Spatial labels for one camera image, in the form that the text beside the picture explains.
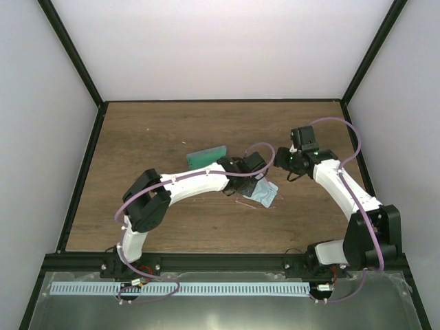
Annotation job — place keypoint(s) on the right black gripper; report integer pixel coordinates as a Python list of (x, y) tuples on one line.
[(280, 159)]

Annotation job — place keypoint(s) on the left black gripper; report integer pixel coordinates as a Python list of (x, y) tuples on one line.
[(248, 189)]

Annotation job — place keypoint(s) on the pink frame sunglasses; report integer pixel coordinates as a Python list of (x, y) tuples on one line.
[(255, 205)]

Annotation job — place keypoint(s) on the light blue cleaning cloth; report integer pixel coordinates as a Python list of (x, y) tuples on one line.
[(264, 193)]

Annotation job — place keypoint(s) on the grey green glasses case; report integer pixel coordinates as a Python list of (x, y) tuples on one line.
[(200, 159)]

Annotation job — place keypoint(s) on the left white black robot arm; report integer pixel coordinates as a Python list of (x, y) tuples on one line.
[(148, 199)]

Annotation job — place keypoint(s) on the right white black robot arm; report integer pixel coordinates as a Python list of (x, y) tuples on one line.
[(373, 236)]

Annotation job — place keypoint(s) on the black enclosure frame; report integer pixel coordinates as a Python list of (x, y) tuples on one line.
[(57, 25)]

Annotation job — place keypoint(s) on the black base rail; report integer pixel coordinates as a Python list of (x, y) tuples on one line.
[(108, 264)]

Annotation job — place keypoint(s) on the light blue slotted cable duct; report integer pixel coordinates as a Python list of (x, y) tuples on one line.
[(184, 289)]

